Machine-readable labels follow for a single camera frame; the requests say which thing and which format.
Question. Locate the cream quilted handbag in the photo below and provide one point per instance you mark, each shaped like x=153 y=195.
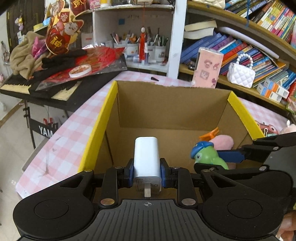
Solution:
x=215 y=3

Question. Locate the green frog figure blue cap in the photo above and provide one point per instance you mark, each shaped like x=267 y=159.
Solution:
x=203 y=152

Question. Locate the round tape roll on keyboard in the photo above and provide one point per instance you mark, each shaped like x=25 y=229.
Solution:
x=80 y=71

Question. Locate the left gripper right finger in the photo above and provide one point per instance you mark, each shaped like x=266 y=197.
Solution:
x=180 y=179

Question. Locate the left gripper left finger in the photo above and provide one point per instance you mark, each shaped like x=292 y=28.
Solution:
x=114 y=179

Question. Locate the pink plush pig toy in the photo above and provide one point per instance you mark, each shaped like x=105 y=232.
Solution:
x=290 y=128

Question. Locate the white quilted pearl handbag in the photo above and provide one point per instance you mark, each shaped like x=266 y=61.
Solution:
x=239 y=74

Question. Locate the pink plush ball toy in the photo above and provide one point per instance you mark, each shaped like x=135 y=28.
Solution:
x=221 y=142

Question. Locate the red tassel doll ornament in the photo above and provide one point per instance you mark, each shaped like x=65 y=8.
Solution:
x=142 y=45

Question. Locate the black yamaha keyboard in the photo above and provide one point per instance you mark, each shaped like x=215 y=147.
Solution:
x=68 y=96

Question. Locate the white cubby shelf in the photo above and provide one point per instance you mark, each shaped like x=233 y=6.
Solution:
x=123 y=21

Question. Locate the white power adapter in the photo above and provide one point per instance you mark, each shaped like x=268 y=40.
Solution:
x=147 y=167

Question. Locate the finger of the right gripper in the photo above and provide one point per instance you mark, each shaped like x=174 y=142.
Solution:
x=199 y=168
x=239 y=155

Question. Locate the red gold fortune god decoration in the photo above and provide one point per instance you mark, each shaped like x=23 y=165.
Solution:
x=63 y=28

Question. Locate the wooden bookshelf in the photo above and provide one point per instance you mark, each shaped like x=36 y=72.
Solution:
x=234 y=36

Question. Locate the orange blue medicine box lower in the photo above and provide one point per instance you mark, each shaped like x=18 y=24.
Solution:
x=263 y=91

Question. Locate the black binder clip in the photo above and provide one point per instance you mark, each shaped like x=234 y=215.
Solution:
x=267 y=129

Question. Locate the yellow cardboard box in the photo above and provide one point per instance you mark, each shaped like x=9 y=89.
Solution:
x=176 y=116

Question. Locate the beige plush blanket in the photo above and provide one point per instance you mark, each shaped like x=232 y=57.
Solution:
x=22 y=62

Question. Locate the pink sticker cylinder box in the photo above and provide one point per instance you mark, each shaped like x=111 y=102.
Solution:
x=207 y=68

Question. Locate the orange blue medicine box upper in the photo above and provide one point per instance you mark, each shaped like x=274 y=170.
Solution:
x=274 y=87

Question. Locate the orange blue medicine box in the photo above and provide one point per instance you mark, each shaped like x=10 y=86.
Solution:
x=263 y=91
x=274 y=87

